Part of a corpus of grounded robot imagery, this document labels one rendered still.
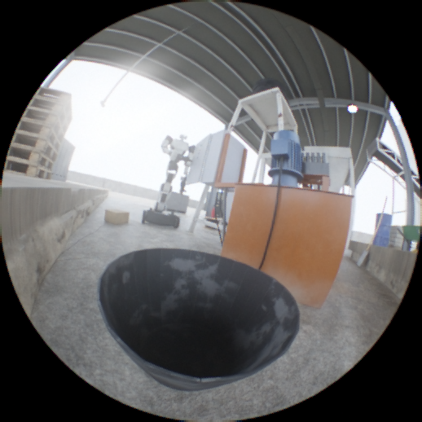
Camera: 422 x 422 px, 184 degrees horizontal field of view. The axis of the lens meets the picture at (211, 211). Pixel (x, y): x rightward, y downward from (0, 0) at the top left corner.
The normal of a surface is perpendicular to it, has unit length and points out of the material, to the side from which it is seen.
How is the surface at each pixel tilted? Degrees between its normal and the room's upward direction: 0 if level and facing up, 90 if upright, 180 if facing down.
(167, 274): 82
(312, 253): 90
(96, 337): 0
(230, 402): 0
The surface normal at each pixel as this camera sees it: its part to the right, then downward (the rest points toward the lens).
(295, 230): -0.66, -0.14
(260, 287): -0.85, -0.33
